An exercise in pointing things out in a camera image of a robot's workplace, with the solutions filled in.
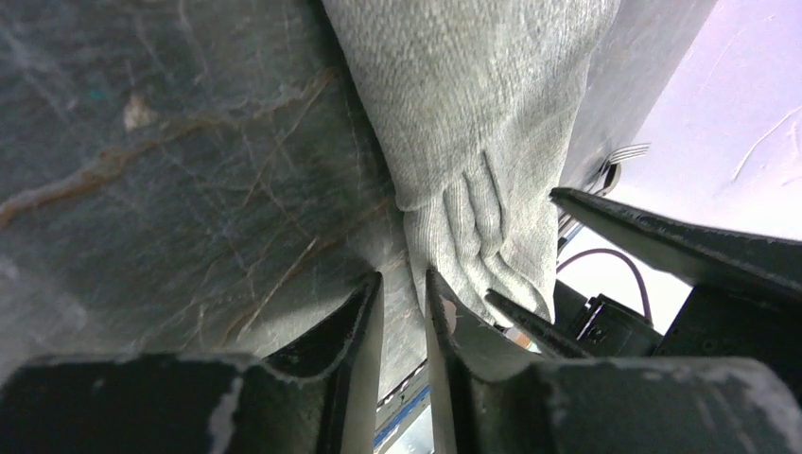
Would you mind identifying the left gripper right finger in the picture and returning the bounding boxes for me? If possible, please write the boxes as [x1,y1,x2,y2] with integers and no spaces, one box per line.
[426,269,546,453]

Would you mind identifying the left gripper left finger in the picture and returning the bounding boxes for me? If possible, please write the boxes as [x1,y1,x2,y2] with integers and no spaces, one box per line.
[265,272,384,453]

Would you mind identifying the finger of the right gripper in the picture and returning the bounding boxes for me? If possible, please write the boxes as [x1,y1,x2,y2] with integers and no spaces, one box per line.
[485,290,589,358]
[550,187,801,301]

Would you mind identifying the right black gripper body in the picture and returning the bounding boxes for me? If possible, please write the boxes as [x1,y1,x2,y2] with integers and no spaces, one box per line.
[554,278,802,377]

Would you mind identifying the silver fork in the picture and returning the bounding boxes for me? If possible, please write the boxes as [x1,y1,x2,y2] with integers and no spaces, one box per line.
[589,142,651,195]

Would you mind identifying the grey cloth napkin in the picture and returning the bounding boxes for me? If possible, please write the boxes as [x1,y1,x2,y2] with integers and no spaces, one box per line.
[324,1,619,325]

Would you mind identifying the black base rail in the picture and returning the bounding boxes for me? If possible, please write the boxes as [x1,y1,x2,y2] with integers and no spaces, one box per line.
[374,359,430,453]

